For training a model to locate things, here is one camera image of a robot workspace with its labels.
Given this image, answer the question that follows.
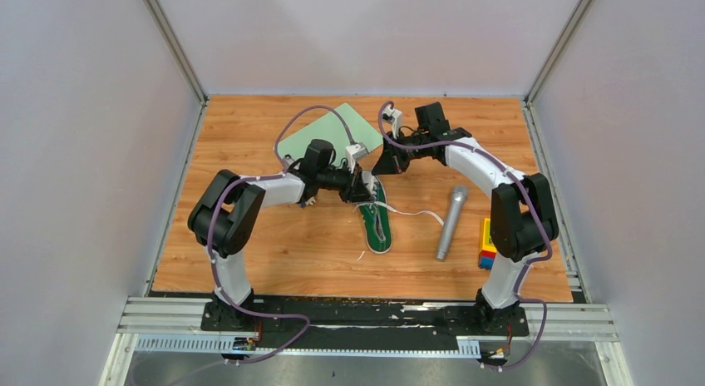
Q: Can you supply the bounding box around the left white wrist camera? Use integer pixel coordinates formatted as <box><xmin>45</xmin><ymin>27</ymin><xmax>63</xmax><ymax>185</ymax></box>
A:
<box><xmin>345</xmin><ymin>142</ymin><xmax>369</xmax><ymax>174</ymax></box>

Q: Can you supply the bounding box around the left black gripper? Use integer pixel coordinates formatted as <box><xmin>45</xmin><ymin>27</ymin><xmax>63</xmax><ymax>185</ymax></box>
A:
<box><xmin>318</xmin><ymin>161</ymin><xmax>375</xmax><ymax>205</ymax></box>

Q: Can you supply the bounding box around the white shoelace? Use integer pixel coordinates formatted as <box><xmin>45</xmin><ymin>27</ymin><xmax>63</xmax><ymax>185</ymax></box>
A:
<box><xmin>354</xmin><ymin>192</ymin><xmax>444</xmax><ymax>225</ymax></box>

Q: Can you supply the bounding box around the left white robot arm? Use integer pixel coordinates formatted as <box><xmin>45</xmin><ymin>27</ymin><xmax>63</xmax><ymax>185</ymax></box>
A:
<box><xmin>187</xmin><ymin>139</ymin><xmax>376</xmax><ymax>330</ymax></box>

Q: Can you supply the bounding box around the yellow red blue block stack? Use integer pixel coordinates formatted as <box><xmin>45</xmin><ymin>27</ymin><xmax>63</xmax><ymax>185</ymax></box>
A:
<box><xmin>478</xmin><ymin>218</ymin><xmax>497</xmax><ymax>270</ymax></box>

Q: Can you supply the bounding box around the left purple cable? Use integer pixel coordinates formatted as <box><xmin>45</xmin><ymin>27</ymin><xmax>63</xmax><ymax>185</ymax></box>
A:
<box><xmin>205</xmin><ymin>105</ymin><xmax>358</xmax><ymax>366</ymax></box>

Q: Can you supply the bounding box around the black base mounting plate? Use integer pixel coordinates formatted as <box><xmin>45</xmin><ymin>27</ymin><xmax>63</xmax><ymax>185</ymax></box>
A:
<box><xmin>200</xmin><ymin>295</ymin><xmax>530</xmax><ymax>351</ymax></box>

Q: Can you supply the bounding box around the light green cutting mat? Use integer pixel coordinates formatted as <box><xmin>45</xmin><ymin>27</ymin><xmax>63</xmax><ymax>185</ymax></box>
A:
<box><xmin>277</xmin><ymin>103</ymin><xmax>382</xmax><ymax>166</ymax></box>

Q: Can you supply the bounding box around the silver microphone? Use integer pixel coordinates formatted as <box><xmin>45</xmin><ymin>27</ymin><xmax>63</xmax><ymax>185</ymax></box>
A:
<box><xmin>436</xmin><ymin>185</ymin><xmax>469</xmax><ymax>261</ymax></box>

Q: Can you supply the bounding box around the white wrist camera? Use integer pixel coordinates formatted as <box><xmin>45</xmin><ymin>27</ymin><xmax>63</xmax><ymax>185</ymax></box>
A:
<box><xmin>345</xmin><ymin>142</ymin><xmax>369</xmax><ymax>174</ymax></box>
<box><xmin>382</xmin><ymin>106</ymin><xmax>403</xmax><ymax>139</ymax></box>

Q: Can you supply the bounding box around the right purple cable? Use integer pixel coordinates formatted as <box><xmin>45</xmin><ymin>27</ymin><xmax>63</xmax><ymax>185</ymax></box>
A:
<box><xmin>377</xmin><ymin>101</ymin><xmax>554</xmax><ymax>372</ymax></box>

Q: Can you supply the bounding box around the aluminium frame rail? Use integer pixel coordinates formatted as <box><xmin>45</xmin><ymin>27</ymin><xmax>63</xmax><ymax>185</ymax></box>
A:
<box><xmin>118</xmin><ymin>297</ymin><xmax>618</xmax><ymax>359</ymax></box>

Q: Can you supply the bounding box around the green canvas sneaker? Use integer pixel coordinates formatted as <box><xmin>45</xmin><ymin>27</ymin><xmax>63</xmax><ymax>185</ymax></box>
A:
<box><xmin>356</xmin><ymin>176</ymin><xmax>392</xmax><ymax>255</ymax></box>

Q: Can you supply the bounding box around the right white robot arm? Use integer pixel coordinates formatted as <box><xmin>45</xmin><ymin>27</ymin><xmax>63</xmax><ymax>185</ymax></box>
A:
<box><xmin>372</xmin><ymin>101</ymin><xmax>559</xmax><ymax>334</ymax></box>

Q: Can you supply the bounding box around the purple cable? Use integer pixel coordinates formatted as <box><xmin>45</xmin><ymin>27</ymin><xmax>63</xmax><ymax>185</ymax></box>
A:
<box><xmin>205</xmin><ymin>105</ymin><xmax>358</xmax><ymax>366</ymax></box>
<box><xmin>377</xmin><ymin>101</ymin><xmax>554</xmax><ymax>372</ymax></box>

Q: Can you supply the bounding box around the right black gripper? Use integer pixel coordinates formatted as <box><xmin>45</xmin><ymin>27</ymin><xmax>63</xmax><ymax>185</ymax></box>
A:
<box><xmin>372</xmin><ymin>129</ymin><xmax>430</xmax><ymax>176</ymax></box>

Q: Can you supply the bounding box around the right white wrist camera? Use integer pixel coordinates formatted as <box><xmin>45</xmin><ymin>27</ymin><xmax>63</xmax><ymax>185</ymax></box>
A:
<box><xmin>382</xmin><ymin>106</ymin><xmax>403</xmax><ymax>139</ymax></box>

